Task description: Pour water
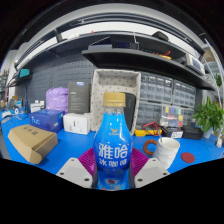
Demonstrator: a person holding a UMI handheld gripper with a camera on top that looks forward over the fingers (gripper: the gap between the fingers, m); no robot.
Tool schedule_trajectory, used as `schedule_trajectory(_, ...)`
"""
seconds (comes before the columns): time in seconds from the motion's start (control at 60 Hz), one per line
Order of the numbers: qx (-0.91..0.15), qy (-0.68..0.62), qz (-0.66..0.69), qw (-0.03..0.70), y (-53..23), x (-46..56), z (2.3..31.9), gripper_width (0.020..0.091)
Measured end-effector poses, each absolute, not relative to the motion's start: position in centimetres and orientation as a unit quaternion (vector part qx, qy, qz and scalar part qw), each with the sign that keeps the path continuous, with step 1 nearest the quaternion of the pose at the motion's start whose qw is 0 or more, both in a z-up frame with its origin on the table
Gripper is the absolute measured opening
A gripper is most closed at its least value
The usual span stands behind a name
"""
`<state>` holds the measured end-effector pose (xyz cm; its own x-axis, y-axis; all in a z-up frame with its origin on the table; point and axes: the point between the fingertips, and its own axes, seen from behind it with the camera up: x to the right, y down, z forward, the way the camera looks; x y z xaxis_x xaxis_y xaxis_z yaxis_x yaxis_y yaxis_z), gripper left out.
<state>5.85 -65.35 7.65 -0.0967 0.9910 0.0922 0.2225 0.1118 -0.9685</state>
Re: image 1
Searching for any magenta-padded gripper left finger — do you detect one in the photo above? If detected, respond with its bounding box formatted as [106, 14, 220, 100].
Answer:
[55, 147, 99, 189]

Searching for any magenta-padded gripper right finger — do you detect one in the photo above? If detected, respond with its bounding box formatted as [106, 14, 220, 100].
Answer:
[129, 147, 170, 189]

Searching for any blue drink bottle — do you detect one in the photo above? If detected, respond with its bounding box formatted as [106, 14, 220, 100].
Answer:
[93, 91, 134, 192]

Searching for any white ribbed mug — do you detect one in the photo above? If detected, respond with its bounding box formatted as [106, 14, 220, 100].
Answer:
[143, 136, 181, 169]

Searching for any white spoon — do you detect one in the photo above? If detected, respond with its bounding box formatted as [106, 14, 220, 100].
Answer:
[156, 128, 164, 144]

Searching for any yellow multimeter with red leads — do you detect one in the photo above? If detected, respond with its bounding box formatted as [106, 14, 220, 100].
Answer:
[134, 121, 163, 138]

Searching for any black box with white label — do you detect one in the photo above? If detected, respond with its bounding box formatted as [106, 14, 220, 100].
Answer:
[161, 126, 184, 139]

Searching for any white product box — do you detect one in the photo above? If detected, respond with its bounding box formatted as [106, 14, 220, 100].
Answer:
[62, 112, 92, 136]

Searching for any brown cardboard box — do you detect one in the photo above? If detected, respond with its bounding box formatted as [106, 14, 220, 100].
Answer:
[7, 124, 59, 165]

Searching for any black flat case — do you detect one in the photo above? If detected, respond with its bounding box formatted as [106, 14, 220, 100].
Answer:
[181, 124, 204, 141]

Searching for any grey parts drawer cabinet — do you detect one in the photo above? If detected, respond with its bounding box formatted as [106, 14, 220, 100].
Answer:
[182, 106, 195, 127]
[139, 72, 174, 105]
[135, 100, 173, 128]
[172, 80, 197, 108]

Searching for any blue product box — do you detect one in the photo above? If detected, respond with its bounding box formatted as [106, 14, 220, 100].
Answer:
[29, 109, 66, 134]

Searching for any black rounded speaker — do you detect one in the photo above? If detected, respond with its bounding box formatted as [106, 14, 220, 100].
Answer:
[123, 92, 137, 133]

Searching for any dark grey upright box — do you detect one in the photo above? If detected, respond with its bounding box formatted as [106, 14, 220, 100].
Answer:
[67, 80, 92, 115]

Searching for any purple plastic bag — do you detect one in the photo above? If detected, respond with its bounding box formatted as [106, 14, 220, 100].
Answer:
[45, 86, 70, 114]

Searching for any white power adapter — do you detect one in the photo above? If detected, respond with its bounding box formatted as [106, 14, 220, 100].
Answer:
[215, 136, 224, 149]

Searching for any potted green plant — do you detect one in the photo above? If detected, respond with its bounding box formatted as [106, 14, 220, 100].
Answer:
[192, 96, 224, 139]

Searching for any white perforated tray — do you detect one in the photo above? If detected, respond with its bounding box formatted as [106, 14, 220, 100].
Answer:
[89, 68, 142, 136]

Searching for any black workbench shelf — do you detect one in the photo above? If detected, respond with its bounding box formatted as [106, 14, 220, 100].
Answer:
[81, 48, 216, 92]

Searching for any grey oscilloscope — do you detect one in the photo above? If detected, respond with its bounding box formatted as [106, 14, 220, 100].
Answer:
[185, 53, 207, 76]

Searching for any white metal shelf unit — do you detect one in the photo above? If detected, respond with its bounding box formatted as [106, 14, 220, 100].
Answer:
[203, 43, 224, 101]

